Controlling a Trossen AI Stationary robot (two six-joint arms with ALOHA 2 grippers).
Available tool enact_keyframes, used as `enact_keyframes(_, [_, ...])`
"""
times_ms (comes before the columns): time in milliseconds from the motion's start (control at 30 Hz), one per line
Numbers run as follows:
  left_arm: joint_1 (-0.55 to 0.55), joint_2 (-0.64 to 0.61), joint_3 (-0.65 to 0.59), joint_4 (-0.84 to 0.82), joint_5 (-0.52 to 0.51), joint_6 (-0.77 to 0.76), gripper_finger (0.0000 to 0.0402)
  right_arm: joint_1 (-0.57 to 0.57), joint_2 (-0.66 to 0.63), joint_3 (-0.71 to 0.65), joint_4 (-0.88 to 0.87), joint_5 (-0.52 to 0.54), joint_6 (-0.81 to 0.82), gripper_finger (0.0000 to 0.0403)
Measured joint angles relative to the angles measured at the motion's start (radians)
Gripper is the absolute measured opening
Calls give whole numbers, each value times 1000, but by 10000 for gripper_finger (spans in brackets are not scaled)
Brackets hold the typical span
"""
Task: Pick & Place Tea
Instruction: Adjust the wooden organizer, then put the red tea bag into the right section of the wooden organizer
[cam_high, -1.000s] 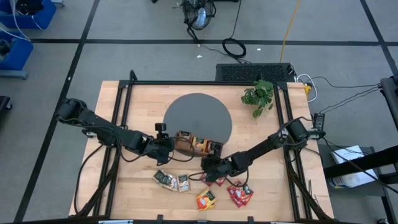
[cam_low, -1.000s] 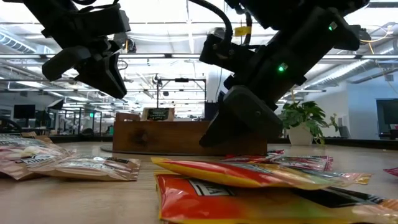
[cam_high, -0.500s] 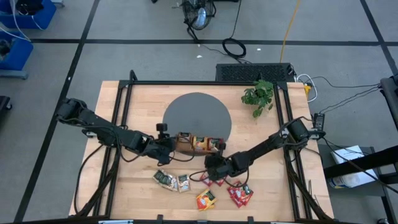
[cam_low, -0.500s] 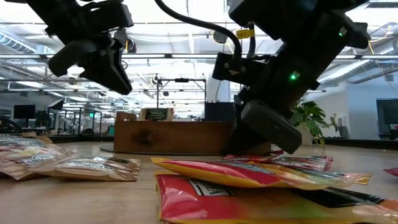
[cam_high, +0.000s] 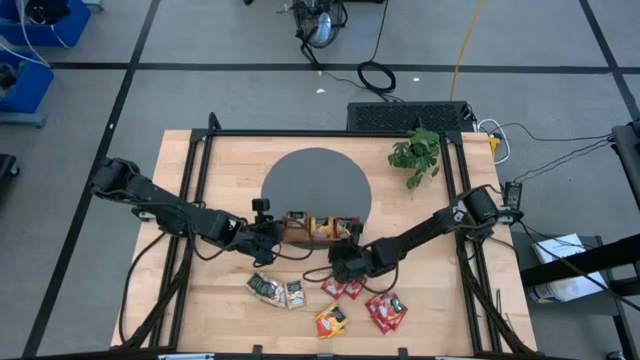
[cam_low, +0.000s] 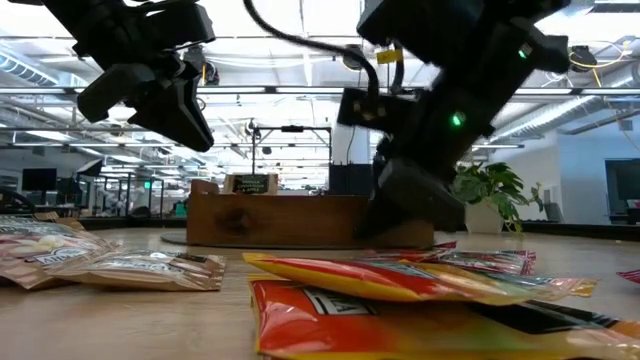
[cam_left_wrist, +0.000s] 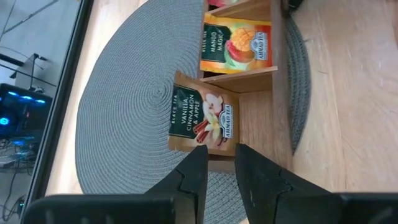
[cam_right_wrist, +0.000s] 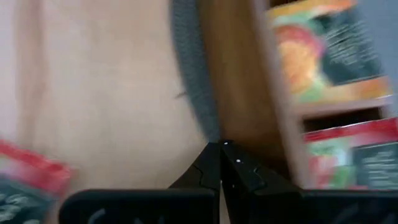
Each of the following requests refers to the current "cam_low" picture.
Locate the black background frame stand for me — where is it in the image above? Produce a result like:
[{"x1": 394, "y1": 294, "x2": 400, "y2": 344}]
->
[{"x1": 251, "y1": 124, "x2": 333, "y2": 177}]

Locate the green potted plant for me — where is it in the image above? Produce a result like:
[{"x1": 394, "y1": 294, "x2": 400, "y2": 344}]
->
[{"x1": 449, "y1": 161, "x2": 545, "y2": 236}]

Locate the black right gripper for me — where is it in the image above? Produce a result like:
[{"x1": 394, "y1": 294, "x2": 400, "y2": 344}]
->
[{"x1": 353, "y1": 54, "x2": 531, "y2": 240}]

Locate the white building column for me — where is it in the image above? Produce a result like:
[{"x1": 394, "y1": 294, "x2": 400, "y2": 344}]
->
[{"x1": 332, "y1": 119, "x2": 372, "y2": 166}]

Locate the black desk monitor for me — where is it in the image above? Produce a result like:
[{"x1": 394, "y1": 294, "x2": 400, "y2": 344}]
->
[{"x1": 21, "y1": 168, "x2": 58, "y2": 192}]

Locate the black background cabinet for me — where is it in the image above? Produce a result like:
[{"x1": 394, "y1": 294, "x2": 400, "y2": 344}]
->
[{"x1": 328, "y1": 163, "x2": 375, "y2": 196}]

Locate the long ceiling light strip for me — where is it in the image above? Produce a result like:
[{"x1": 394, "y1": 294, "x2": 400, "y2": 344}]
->
[{"x1": 197, "y1": 85, "x2": 524, "y2": 96}]

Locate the yellow cable tag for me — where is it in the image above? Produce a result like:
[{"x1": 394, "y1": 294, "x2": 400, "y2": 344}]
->
[{"x1": 375, "y1": 48, "x2": 404, "y2": 65}]

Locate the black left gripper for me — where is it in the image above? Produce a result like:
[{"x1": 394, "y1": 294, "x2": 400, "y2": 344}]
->
[{"x1": 42, "y1": 0, "x2": 216, "y2": 153}]

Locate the brown wooden compartment box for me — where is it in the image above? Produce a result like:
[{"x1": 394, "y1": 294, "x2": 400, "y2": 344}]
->
[{"x1": 186, "y1": 178, "x2": 435, "y2": 250}]

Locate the black camera cable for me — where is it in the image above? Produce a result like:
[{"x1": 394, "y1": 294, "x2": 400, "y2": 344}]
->
[{"x1": 243, "y1": 0, "x2": 382, "y2": 99}]

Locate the grey round woven placemat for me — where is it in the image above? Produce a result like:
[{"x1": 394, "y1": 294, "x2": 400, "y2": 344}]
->
[{"x1": 159, "y1": 230, "x2": 454, "y2": 251}]

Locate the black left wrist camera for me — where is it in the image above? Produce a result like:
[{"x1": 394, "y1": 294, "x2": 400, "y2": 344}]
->
[{"x1": 76, "y1": 62, "x2": 156, "y2": 125}]

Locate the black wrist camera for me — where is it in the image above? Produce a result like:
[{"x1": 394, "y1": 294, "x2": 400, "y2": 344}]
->
[
  {"x1": 76, "y1": 62, "x2": 156, "y2": 125},
  {"x1": 336, "y1": 87, "x2": 426, "y2": 135}
]

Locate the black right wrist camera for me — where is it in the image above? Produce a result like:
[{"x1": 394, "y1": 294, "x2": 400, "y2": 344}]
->
[{"x1": 336, "y1": 87, "x2": 426, "y2": 135}]

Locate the black ceiling cable reel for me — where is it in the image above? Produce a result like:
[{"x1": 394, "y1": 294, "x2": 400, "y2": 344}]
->
[
  {"x1": 341, "y1": 43, "x2": 368, "y2": 72},
  {"x1": 197, "y1": 45, "x2": 221, "y2": 86}
]

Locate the yellow mango tea packet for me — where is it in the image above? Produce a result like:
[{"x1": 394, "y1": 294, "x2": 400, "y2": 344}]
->
[
  {"x1": 243, "y1": 251, "x2": 599, "y2": 307},
  {"x1": 248, "y1": 276, "x2": 640, "y2": 360}
]

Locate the dark wall screen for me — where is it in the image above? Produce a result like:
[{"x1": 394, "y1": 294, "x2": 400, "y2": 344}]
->
[{"x1": 604, "y1": 158, "x2": 640, "y2": 202}]

